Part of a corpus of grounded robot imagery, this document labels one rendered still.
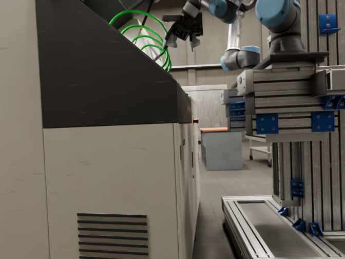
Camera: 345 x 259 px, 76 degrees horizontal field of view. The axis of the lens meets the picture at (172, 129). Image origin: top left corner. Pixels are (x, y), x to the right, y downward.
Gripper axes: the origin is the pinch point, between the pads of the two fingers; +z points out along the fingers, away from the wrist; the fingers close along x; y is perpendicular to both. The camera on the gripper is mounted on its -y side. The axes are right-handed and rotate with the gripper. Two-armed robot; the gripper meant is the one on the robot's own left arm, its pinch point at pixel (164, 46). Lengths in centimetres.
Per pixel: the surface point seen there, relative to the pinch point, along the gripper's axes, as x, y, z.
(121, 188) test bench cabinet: -51, 36, 45
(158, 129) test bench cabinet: -43, 32, 18
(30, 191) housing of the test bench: -61, 6, 73
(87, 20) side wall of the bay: -38.7, -18.1, 3.9
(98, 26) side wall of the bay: -38.4, -12.6, 3.3
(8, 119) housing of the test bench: -56, -21, 56
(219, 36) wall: 913, -171, -14
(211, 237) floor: 9, 97, 81
